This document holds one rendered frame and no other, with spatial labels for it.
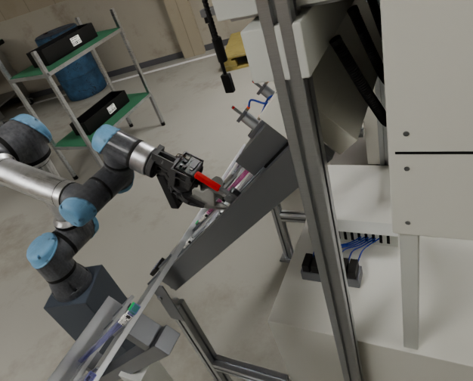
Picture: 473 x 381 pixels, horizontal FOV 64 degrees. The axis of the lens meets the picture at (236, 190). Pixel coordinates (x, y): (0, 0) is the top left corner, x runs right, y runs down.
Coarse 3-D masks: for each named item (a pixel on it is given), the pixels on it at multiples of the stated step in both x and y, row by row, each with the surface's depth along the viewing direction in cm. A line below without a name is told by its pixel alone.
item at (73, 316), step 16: (96, 272) 148; (96, 288) 145; (112, 288) 155; (48, 304) 142; (64, 304) 139; (80, 304) 138; (96, 304) 143; (64, 320) 145; (80, 320) 144; (112, 336) 150
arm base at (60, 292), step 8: (72, 272) 138; (80, 272) 142; (88, 272) 146; (56, 280) 136; (64, 280) 137; (72, 280) 138; (80, 280) 140; (88, 280) 143; (56, 288) 138; (64, 288) 138; (72, 288) 139; (80, 288) 140; (56, 296) 140; (64, 296) 139; (72, 296) 139
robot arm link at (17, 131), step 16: (0, 128) 111; (16, 128) 112; (32, 128) 114; (16, 144) 110; (32, 144) 114; (32, 160) 117; (48, 160) 123; (48, 208) 133; (64, 224) 136; (96, 224) 145; (80, 240) 140
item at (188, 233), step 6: (240, 150) 153; (234, 162) 148; (228, 168) 145; (204, 210) 130; (198, 216) 128; (192, 222) 125; (192, 228) 124; (186, 234) 122; (180, 240) 120; (186, 240) 121
